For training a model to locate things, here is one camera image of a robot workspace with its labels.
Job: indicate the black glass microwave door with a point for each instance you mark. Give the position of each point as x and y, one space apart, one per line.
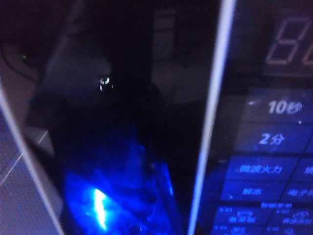
122 49

